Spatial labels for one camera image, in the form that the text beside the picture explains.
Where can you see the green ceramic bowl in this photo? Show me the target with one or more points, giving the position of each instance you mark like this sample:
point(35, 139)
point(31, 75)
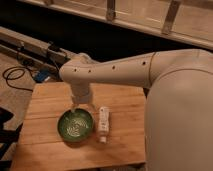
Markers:
point(75, 126)

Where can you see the white plastic bottle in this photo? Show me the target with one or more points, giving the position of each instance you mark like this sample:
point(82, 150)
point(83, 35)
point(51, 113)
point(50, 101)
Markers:
point(103, 124)

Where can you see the dark chair at left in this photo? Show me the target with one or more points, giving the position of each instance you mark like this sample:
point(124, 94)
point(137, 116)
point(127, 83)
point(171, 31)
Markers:
point(7, 137)

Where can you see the black power adapter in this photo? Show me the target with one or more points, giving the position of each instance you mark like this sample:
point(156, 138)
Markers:
point(53, 47)

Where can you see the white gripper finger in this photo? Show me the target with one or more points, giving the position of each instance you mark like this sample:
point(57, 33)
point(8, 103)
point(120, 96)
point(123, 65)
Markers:
point(91, 107)
point(74, 107)

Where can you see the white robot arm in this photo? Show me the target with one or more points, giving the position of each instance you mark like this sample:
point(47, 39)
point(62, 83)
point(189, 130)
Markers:
point(179, 106)

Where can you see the grey baseboard rail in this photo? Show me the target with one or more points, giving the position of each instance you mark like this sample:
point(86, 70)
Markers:
point(35, 46)

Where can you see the blue box on floor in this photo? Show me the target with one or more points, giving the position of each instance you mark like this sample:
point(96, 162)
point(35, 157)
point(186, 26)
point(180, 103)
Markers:
point(41, 76)

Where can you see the white window frame rail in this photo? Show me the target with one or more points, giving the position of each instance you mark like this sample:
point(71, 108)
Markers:
point(187, 21)

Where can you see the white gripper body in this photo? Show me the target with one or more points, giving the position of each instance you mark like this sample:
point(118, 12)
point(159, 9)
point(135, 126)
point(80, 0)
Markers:
point(81, 93)

